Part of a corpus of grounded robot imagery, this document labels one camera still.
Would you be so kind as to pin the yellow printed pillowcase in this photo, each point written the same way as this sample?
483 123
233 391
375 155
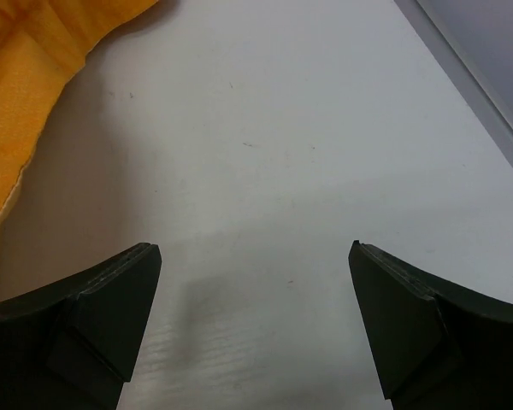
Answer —
43 44

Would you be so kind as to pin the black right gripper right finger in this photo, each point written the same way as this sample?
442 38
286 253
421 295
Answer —
435 344

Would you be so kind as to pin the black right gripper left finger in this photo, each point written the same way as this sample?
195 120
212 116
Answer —
74 343

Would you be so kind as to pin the aluminium table edge rail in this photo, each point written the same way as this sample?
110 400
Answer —
473 43

